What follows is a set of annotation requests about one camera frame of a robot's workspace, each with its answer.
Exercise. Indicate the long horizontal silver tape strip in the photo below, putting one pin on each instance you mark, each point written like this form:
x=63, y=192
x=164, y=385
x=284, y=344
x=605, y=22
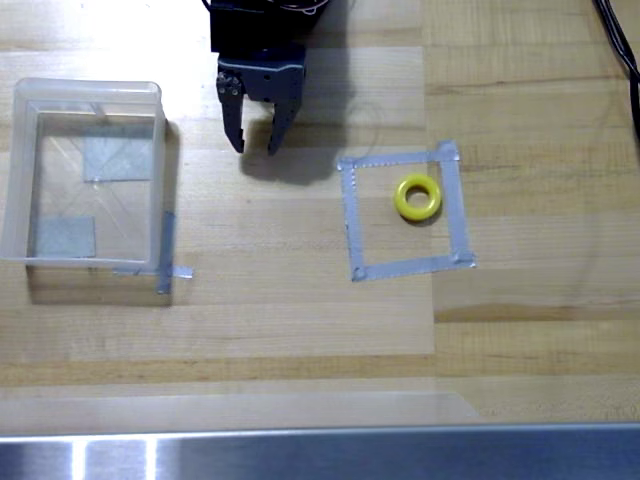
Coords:
x=415, y=266
x=395, y=159

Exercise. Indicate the clear plastic container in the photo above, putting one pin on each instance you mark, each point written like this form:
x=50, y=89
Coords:
x=22, y=170

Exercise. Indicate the short horizontal grey tape strip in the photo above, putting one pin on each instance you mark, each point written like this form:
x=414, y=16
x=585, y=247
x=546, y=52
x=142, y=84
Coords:
x=182, y=272

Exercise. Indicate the short upright grey tape strip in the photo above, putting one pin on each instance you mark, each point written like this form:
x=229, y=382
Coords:
x=166, y=240

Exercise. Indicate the metal table edge strip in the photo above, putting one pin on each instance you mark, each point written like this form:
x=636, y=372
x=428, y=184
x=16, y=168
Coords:
x=350, y=455

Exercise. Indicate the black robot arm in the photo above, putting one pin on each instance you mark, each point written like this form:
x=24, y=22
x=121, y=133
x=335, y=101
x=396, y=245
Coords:
x=250, y=25

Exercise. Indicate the small grey tape patch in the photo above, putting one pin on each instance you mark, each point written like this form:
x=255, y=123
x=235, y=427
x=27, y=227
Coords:
x=67, y=239

